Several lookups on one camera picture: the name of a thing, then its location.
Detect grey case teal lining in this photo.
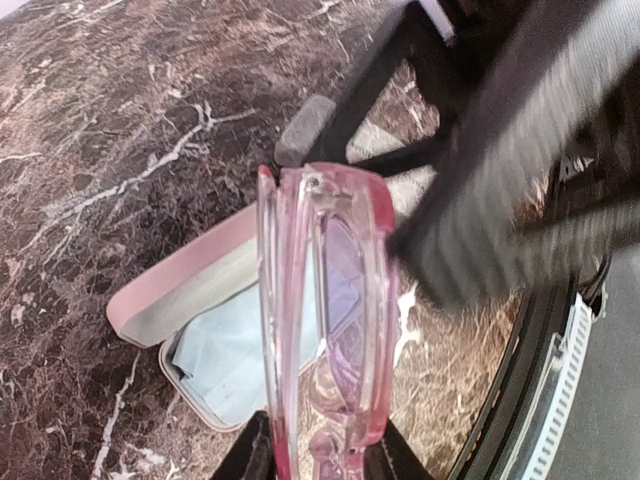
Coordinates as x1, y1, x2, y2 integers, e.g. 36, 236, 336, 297
274, 95, 335, 168

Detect black front table rail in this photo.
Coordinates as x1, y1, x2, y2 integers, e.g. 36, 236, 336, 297
449, 249, 616, 480

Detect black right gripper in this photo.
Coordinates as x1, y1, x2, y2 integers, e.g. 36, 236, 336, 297
304, 1, 602, 175

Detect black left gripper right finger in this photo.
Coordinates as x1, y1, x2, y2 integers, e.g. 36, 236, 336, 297
364, 422, 430, 480

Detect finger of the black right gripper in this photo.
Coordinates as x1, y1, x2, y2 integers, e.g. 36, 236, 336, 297
389, 29, 639, 310

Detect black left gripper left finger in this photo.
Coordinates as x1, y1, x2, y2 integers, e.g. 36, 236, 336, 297
211, 412, 275, 480

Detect white slotted cable duct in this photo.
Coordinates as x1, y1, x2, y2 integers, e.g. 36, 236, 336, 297
517, 295, 596, 479

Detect clear purple lens sunglasses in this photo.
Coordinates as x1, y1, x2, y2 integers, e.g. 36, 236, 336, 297
257, 162, 399, 479

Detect pink glasses case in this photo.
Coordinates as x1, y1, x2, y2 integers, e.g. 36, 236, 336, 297
106, 205, 258, 432

